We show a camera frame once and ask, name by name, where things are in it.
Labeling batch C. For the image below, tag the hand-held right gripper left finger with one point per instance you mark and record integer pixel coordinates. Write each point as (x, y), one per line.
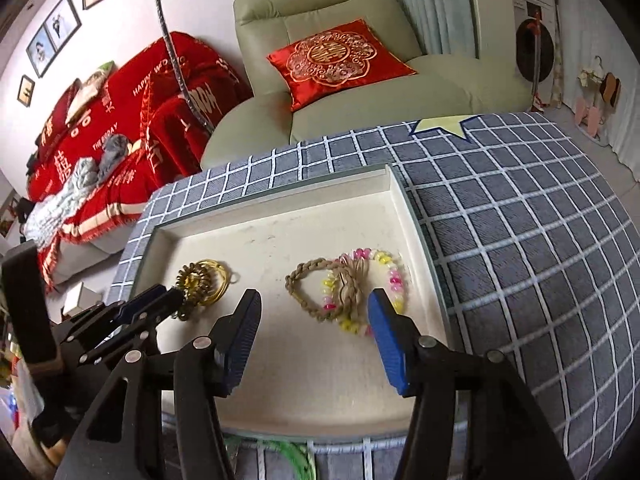
(240, 342)

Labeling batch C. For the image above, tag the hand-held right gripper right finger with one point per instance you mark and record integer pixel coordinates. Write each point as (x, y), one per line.
(390, 347)

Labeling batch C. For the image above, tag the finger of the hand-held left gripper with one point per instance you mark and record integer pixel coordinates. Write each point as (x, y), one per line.
(142, 300)
(161, 304)

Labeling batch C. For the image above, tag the grey tray with white inside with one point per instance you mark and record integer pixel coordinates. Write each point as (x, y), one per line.
(280, 240)

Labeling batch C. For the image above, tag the white cardboard box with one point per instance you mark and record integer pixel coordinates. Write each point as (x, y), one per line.
(82, 297)

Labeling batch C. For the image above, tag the light grey sofa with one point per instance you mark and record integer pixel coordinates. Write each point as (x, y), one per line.
(90, 255)

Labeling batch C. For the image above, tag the light blue knitted blanket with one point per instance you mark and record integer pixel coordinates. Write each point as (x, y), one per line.
(60, 205)

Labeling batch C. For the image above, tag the green translucent bangle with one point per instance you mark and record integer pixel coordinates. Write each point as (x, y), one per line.
(300, 460)

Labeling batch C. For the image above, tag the grey crumpled garment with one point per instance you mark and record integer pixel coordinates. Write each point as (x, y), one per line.
(115, 155)

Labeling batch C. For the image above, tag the grey checked tablecloth with stars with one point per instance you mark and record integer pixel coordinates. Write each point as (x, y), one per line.
(525, 260)

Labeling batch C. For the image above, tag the red pillow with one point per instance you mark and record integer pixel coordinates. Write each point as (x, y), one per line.
(60, 105)

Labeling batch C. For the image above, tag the small framed photo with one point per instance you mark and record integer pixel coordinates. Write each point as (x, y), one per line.
(26, 90)

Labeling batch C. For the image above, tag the white and green pillow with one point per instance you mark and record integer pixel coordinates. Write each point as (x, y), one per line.
(87, 90)

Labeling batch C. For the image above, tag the red covered sofa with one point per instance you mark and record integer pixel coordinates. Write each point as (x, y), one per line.
(165, 75)

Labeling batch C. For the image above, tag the large framed photo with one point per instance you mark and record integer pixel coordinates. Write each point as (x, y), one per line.
(62, 22)
(41, 52)

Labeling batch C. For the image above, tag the gooseneck phone holder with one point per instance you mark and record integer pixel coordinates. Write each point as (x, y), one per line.
(165, 35)

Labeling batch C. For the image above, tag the red embroidered cushion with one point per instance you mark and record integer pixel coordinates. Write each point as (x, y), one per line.
(330, 60)

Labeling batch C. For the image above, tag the white rack with slippers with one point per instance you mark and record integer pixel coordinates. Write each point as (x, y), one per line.
(595, 110)

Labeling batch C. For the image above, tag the red broom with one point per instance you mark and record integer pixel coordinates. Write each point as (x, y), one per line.
(539, 60)

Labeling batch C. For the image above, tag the white washing machine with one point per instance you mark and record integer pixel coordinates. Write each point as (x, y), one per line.
(525, 45)

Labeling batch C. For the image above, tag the pale green armchair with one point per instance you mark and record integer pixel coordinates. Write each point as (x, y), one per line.
(325, 5)

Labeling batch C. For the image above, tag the pale green curtain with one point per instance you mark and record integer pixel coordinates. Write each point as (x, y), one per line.
(425, 5)

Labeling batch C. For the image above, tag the white curtain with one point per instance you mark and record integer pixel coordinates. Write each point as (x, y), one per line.
(610, 35)

